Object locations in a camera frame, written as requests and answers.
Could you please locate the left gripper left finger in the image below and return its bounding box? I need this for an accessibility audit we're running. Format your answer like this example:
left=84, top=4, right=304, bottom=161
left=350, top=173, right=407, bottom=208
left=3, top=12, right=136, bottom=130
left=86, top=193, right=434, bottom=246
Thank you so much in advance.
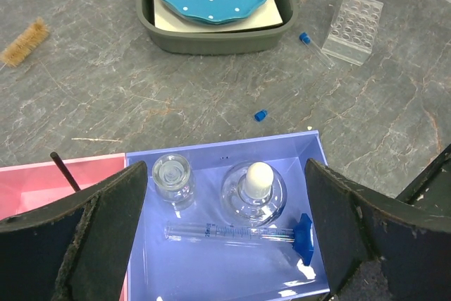
left=1, top=161, right=147, bottom=300

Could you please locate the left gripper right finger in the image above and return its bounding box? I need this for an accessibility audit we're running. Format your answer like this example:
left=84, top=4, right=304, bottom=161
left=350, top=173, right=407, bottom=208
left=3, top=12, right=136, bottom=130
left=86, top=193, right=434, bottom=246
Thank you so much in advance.
left=305, top=159, right=450, bottom=300

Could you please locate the clear test tube rack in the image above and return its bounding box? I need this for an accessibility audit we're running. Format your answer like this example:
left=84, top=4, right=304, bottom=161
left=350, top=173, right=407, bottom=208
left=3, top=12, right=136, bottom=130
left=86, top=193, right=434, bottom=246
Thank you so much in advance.
left=321, top=0, right=383, bottom=66

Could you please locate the blue cap test tube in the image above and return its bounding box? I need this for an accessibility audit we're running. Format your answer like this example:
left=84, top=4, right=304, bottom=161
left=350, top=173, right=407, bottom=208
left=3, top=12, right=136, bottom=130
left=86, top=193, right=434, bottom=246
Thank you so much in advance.
left=254, top=92, right=297, bottom=122
left=299, top=32, right=335, bottom=70

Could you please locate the small clear glass bottle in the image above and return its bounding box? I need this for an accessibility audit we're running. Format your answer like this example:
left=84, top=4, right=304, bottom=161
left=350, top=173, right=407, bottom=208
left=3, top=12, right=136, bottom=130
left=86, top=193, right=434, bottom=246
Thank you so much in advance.
left=152, top=154, right=195, bottom=211

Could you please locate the round flask white stopper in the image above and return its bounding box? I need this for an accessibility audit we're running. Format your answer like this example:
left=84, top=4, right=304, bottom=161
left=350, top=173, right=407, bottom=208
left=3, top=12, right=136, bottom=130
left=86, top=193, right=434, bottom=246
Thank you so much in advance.
left=220, top=161, right=288, bottom=227

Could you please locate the tan test tube brush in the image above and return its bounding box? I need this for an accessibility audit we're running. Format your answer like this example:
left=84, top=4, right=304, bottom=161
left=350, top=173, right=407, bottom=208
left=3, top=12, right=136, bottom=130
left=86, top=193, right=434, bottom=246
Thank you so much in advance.
left=1, top=18, right=49, bottom=67

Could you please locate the dark green plastic tray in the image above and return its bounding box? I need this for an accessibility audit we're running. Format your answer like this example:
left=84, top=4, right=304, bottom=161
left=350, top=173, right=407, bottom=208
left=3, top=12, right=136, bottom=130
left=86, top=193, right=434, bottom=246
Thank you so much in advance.
left=136, top=0, right=299, bottom=56

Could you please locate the multicolour compartment organizer tray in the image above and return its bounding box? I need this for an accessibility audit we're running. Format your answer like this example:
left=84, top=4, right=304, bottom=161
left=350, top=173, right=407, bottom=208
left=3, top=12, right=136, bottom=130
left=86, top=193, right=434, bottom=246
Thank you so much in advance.
left=1, top=130, right=329, bottom=300

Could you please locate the white square plate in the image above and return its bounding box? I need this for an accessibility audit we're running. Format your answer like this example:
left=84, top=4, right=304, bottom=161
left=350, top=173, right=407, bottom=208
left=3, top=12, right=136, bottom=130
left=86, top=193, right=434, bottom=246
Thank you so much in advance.
left=154, top=0, right=285, bottom=33

